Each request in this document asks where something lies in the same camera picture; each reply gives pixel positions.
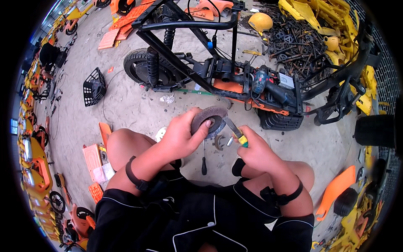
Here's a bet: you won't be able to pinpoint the person's left hand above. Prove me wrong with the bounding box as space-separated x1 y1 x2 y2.
158 107 212 164

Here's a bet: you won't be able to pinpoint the person's right hand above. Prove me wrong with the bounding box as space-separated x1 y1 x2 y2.
232 125 286 177

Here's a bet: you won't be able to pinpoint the grey abrasive flap disc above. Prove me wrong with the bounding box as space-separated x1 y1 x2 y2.
190 106 229 140

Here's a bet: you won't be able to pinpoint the yellow handled pliers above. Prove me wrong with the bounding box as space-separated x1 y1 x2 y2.
223 115 249 148

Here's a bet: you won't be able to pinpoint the black ribbed footrest plate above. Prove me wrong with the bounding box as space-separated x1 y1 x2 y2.
258 109 305 131

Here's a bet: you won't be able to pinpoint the rusty brake shoe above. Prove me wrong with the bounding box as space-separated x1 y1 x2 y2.
213 134 226 151

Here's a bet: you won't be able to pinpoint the black wrist band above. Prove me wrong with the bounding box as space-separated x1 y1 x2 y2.
260 180 304 207
125 156 152 192

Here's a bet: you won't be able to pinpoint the orange scooter deck panel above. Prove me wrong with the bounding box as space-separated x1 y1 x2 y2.
213 78 289 116

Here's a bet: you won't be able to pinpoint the narrow orange plastic panel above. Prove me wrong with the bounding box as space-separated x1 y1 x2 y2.
98 122 113 151

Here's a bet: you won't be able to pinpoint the silver controller box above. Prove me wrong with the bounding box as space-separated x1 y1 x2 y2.
277 73 295 90

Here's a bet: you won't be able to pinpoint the orange curved fender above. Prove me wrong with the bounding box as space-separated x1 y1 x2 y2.
316 165 356 222

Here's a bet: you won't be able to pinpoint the white plastic bag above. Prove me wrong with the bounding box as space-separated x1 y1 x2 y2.
93 163 116 184

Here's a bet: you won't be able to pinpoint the person's body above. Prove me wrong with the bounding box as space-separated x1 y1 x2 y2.
86 172 315 252

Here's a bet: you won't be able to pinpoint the ribbed orange plastic panel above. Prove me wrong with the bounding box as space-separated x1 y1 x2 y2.
82 144 103 183

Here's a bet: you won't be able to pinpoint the small black wheel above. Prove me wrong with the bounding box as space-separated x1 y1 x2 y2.
333 188 359 217

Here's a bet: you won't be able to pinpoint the black plastic basket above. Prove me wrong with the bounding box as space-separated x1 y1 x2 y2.
83 67 107 108

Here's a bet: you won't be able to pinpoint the orange grid plate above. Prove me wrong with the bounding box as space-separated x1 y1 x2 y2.
88 183 104 205

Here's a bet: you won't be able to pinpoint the pile of rusty metal parts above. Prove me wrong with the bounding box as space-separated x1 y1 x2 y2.
252 3 334 85

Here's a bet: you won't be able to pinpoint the large black tire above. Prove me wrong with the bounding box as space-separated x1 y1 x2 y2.
354 114 396 148

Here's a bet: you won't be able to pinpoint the heap of yellow scooter parts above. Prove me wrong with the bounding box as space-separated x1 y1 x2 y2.
312 146 389 252

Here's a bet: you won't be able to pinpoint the heap of orange plastic panels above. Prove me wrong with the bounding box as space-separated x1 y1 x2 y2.
98 0 158 51

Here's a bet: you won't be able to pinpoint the orange seat cover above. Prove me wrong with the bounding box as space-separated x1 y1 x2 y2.
184 0 234 21

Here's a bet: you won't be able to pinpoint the orange scooter body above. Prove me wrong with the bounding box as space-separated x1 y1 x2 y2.
61 203 96 251

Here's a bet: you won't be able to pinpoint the heap of yellow plastic panels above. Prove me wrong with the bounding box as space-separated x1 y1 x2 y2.
278 0 380 116

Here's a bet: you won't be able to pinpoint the row of yellow orange scooters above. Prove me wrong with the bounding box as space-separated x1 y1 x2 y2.
16 38 68 244

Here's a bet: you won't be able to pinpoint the yellow scooter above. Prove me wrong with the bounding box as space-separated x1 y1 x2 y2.
52 0 112 36

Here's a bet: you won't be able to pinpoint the black handled screwdriver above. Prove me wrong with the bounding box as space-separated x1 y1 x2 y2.
201 139 208 176

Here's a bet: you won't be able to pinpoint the blue cordless drill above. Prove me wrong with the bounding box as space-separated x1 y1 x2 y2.
251 65 292 106

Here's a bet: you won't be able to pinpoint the black scooter frame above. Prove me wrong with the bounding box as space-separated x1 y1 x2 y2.
123 0 383 126

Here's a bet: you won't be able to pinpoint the thin wire loop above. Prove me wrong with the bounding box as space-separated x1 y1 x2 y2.
102 69 126 124

